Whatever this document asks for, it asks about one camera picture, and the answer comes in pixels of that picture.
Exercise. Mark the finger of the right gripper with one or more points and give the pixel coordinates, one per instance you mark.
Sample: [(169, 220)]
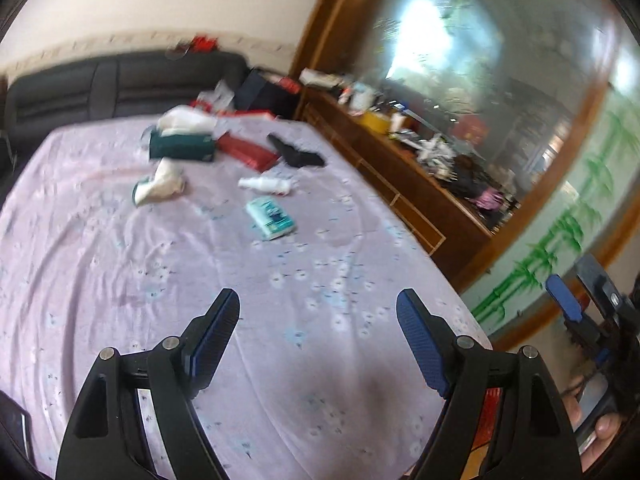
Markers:
[(564, 298), (597, 283)]

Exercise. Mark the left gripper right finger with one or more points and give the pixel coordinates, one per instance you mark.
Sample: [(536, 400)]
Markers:
[(459, 369)]

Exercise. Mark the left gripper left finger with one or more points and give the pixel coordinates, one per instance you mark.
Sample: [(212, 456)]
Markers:
[(178, 374)]

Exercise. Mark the teal cartoon tissue pack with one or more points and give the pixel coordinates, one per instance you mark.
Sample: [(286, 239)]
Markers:
[(272, 221)]

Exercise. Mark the white small bottle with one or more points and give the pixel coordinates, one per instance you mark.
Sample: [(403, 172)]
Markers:
[(268, 185)]

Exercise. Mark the person's right hand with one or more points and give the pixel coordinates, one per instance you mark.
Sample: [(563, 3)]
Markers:
[(594, 419)]

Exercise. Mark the red orange plastic basket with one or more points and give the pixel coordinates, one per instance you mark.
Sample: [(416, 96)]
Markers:
[(484, 433)]

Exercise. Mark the bamboo painted glass panel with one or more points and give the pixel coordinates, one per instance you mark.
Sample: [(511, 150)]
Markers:
[(577, 212)]

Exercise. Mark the pink item on cabinet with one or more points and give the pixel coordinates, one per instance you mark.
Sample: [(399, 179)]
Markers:
[(489, 200)]

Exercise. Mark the wooden sideboard cabinet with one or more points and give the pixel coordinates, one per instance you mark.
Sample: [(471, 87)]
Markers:
[(450, 232)]

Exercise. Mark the black bag on cabinet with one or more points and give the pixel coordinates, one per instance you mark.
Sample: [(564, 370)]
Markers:
[(468, 179)]

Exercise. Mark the lilac floral bed sheet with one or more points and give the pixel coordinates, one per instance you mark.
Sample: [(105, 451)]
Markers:
[(318, 382)]

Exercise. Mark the white green crumpled cloth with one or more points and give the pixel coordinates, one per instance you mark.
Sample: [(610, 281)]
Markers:
[(166, 182)]

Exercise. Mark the black phone on bed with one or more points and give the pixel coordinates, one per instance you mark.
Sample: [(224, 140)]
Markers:
[(16, 421)]

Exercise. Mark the green tissue box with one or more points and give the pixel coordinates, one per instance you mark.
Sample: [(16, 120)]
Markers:
[(194, 147)]

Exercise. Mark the dark red pouch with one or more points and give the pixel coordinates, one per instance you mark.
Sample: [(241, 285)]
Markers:
[(252, 155)]

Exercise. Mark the etched glass partition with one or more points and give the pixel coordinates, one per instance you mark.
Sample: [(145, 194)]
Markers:
[(505, 78)]

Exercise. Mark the black pistol-shaped object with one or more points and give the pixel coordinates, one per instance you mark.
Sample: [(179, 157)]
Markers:
[(293, 156)]

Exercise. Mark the white plastic jar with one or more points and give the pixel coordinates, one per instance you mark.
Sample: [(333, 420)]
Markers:
[(362, 100)]

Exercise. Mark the white bag near sofa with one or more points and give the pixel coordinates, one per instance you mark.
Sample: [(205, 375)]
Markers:
[(219, 100)]

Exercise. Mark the dark blue shopping bag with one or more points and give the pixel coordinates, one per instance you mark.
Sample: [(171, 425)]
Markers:
[(270, 92)]

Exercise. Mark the black leather sofa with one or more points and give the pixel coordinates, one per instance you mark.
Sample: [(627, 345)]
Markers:
[(111, 86)]

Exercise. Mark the red item on sofa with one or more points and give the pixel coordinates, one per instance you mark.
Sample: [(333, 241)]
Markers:
[(196, 44)]

